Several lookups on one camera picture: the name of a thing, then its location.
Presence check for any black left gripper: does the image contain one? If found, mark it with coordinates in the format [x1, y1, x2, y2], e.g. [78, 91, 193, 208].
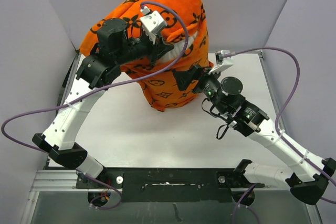
[113, 32, 174, 66]

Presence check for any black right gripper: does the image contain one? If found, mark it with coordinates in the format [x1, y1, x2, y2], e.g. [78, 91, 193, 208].
[173, 63, 228, 114]

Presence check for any orange patterned plush pillowcase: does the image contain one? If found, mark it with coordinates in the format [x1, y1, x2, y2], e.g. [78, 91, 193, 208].
[80, 0, 212, 112]

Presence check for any white pillow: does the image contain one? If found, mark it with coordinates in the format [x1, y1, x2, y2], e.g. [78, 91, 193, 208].
[158, 31, 200, 64]

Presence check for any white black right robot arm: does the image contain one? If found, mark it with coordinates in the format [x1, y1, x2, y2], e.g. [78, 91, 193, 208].
[173, 65, 335, 205]

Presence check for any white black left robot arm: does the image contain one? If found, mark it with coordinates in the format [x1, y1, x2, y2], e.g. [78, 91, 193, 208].
[32, 14, 174, 188]

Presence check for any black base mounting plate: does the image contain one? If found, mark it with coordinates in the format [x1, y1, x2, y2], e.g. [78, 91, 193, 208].
[76, 168, 252, 203]

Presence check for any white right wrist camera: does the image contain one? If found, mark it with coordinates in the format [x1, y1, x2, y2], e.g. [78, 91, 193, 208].
[209, 50, 234, 74]

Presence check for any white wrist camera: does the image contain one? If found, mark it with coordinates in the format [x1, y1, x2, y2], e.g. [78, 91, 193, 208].
[209, 50, 234, 74]
[140, 6, 167, 45]

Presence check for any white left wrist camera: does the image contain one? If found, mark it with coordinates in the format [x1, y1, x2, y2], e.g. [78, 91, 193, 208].
[140, 6, 167, 45]

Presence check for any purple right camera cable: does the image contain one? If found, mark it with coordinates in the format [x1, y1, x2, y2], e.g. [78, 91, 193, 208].
[223, 47, 336, 224]

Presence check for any purple camera cable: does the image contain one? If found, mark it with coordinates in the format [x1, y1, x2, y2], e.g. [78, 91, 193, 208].
[1, 0, 190, 210]
[223, 47, 336, 224]

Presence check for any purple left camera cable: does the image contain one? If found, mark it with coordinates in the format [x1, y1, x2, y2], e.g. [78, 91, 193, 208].
[1, 0, 190, 210]

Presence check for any aluminium frame rail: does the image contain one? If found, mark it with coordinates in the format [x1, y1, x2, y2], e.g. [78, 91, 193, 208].
[20, 168, 87, 224]

